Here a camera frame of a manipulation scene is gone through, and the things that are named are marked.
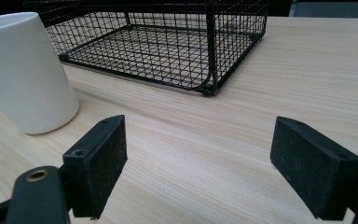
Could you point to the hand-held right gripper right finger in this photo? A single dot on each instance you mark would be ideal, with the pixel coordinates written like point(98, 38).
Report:
point(310, 169)

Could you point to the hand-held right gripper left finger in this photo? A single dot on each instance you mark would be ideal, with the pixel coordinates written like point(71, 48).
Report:
point(99, 168)

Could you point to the white cup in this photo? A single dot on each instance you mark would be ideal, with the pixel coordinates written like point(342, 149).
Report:
point(24, 74)

